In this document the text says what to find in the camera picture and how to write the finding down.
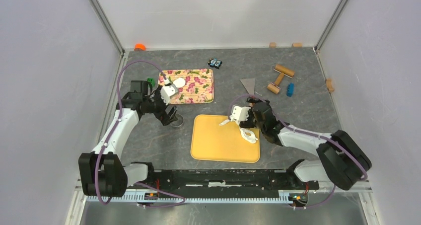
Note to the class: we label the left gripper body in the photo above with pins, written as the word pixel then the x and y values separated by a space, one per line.
pixel 157 106

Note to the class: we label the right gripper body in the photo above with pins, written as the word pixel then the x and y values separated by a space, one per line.
pixel 251 122

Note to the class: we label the white dough ball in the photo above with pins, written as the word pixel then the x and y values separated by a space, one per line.
pixel 246 134

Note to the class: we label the round white dough wrapper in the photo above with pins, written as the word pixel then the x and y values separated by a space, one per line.
pixel 179 82

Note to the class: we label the metal scraper with wooden handle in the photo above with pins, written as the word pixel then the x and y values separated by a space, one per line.
pixel 249 84

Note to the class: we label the yellow cutting mat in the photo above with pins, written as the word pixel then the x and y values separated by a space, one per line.
pixel 211 141

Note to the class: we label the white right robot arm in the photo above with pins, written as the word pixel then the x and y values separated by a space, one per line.
pixel 340 159

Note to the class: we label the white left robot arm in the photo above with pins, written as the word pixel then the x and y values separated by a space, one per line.
pixel 101 171

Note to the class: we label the green plastic block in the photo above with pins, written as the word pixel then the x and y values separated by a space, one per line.
pixel 151 81

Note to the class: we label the blue plastic block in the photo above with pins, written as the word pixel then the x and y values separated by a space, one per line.
pixel 290 90

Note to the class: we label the floral pattern tray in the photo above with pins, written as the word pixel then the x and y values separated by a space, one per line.
pixel 199 86

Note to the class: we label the orange plastic cap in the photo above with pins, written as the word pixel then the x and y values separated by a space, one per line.
pixel 139 47

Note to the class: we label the black patterned small box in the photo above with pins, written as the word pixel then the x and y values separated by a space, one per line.
pixel 214 63

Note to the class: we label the wooden piece right edge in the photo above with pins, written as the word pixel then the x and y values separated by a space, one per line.
pixel 329 85

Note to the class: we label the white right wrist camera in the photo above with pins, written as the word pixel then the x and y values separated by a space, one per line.
pixel 239 114

